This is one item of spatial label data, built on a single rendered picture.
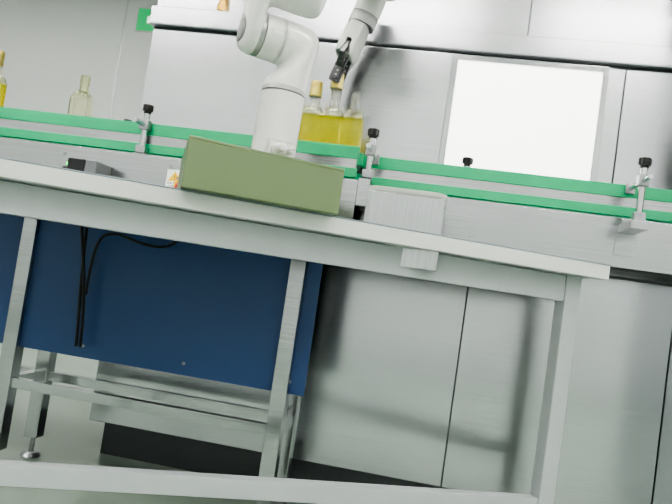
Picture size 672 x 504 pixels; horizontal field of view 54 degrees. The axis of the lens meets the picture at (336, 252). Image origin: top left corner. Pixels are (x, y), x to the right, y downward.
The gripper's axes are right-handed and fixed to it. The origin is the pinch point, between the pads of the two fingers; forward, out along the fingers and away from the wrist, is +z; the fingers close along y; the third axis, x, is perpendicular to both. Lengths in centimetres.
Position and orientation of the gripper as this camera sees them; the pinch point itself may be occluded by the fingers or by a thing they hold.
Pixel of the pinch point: (337, 77)
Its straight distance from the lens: 187.8
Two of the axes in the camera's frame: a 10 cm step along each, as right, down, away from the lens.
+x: 9.0, 4.0, -1.7
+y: -1.6, -0.7, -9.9
